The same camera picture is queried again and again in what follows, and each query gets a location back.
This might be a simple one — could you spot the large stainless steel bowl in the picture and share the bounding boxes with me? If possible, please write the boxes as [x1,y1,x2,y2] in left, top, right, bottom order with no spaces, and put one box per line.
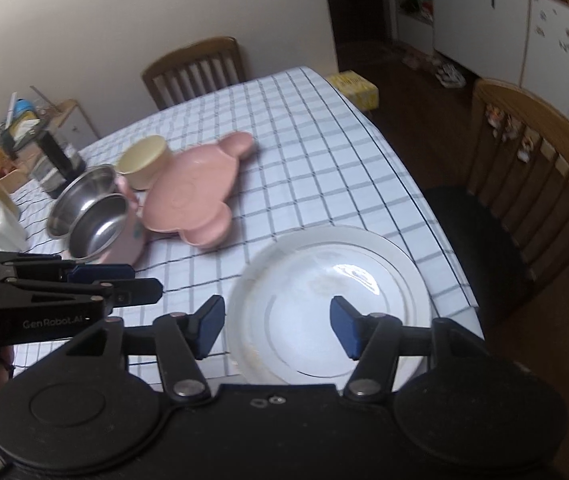
[46,165,117,240]

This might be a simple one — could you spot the pink steel-lined kids bowl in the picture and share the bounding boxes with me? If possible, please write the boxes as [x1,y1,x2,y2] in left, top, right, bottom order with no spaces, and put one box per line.
[66,174,148,267]

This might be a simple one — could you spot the pink bear-shaped plate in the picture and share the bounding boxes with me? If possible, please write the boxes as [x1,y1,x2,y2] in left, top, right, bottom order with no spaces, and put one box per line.
[141,131,254,249]

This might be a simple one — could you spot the white plate with rim line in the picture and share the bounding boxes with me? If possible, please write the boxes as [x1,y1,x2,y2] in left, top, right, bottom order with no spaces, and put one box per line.
[225,226,432,389]

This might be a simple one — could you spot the white wall cabinet unit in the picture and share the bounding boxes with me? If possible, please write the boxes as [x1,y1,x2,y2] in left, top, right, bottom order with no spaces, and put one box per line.
[394,0,569,117]

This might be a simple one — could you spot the white thermos mug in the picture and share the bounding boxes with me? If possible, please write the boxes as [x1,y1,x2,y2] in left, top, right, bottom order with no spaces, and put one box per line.
[0,200,27,252]

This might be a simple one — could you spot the small wooden side cabinet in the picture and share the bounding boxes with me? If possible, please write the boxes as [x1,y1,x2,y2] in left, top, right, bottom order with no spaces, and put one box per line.
[0,100,99,193]

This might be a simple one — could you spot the cream yellow bowl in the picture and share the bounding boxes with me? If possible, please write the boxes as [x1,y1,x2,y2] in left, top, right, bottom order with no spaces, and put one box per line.
[115,136,173,191]

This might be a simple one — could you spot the far wooden chair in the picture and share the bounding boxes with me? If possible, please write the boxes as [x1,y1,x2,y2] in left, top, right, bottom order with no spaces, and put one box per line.
[141,36,248,110]

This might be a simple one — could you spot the wooden chair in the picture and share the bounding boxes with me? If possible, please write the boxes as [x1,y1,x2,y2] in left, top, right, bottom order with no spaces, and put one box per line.
[141,36,248,110]
[426,79,569,309]

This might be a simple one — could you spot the white checkered tablecloth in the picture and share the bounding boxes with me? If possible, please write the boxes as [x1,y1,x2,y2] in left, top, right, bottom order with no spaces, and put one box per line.
[0,65,483,401]

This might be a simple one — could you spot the black glass electric kettle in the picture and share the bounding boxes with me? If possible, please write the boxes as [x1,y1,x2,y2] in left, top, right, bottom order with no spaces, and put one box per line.
[30,129,87,200]

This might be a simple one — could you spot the black desk organizer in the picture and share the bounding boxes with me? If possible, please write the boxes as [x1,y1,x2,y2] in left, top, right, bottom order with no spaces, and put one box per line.
[0,110,40,154]

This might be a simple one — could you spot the yellow cardboard box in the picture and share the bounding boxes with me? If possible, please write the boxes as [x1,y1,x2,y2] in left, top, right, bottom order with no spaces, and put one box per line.
[327,70,379,112]

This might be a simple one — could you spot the right wooden chair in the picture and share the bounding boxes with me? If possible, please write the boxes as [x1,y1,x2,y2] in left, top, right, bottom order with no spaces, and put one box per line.
[426,79,569,309]

